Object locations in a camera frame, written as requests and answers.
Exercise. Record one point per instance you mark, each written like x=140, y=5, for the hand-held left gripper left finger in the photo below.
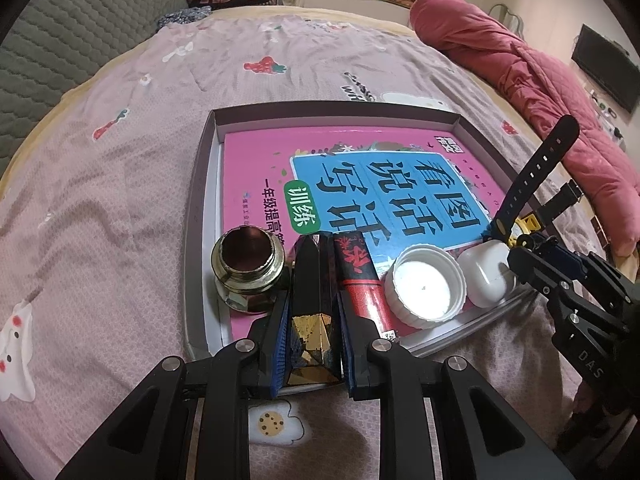
x=282, y=340

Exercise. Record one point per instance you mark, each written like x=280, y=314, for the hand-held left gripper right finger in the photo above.
x=347, y=340

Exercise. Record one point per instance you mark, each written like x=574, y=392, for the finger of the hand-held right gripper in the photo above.
x=565, y=260
x=535, y=272

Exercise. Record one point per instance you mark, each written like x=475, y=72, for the black and gold faceted box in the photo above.
x=310, y=340

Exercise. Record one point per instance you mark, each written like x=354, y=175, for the white earbuds case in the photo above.
x=482, y=275

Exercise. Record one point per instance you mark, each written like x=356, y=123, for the red lighter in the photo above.
x=360, y=280

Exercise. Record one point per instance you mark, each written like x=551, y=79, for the metal threaded fitting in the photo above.
x=240, y=285

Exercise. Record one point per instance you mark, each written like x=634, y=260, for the white bottle cap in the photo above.
x=425, y=287

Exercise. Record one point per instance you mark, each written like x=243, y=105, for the black and yellow watch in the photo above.
x=540, y=160

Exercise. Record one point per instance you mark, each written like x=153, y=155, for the grey cardboard box tray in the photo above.
x=197, y=260

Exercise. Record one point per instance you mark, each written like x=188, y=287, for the pink book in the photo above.
x=260, y=170

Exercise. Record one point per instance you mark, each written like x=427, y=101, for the black television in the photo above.
x=605, y=65

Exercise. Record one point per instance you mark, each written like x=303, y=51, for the pink quilt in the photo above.
x=500, y=60

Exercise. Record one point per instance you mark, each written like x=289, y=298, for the purple printed bedsheet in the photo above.
x=125, y=185

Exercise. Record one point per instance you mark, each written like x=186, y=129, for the dark patterned cloth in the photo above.
x=185, y=15

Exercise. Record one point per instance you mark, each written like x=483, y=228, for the grey quilted headboard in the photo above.
x=60, y=35

